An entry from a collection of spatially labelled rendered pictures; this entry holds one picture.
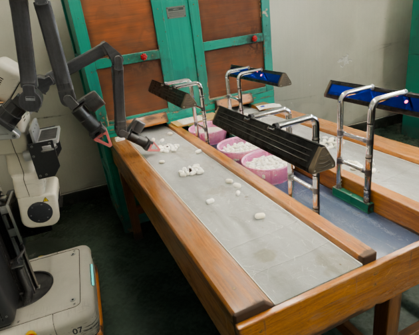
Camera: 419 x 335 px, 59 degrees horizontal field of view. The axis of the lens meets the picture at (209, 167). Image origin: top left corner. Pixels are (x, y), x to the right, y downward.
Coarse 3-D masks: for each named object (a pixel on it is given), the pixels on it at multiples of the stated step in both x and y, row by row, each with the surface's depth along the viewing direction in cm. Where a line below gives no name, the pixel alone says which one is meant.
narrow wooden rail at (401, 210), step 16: (320, 176) 167; (336, 176) 157; (352, 176) 152; (352, 192) 150; (384, 192) 137; (384, 208) 137; (400, 208) 130; (416, 208) 125; (400, 224) 132; (416, 224) 125
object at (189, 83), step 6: (186, 78) 213; (162, 84) 210; (168, 84) 210; (180, 84) 197; (186, 84) 198; (192, 84) 200; (198, 84) 201; (192, 90) 217; (192, 96) 218; (204, 102) 206; (192, 108) 221; (204, 108) 206; (204, 114) 208; (204, 120) 209; (204, 126) 211; (198, 132) 227; (204, 132) 213
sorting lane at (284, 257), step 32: (192, 160) 197; (192, 192) 162; (224, 192) 158; (256, 192) 155; (224, 224) 135; (256, 224) 132; (288, 224) 130; (256, 256) 115; (288, 256) 113; (320, 256) 112; (288, 288) 101
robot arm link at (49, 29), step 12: (36, 0) 124; (48, 0) 134; (36, 12) 129; (48, 12) 129; (48, 24) 130; (48, 36) 132; (48, 48) 133; (60, 48) 134; (60, 60) 136; (60, 72) 137; (60, 84) 138; (60, 96) 139; (72, 96) 140
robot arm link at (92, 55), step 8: (96, 48) 178; (104, 48) 178; (112, 48) 180; (80, 56) 177; (88, 56) 178; (96, 56) 180; (112, 56) 181; (72, 64) 177; (80, 64) 178; (88, 64) 181; (48, 72) 177; (72, 72) 178; (40, 80) 172; (48, 80) 173; (40, 88) 173; (48, 88) 175
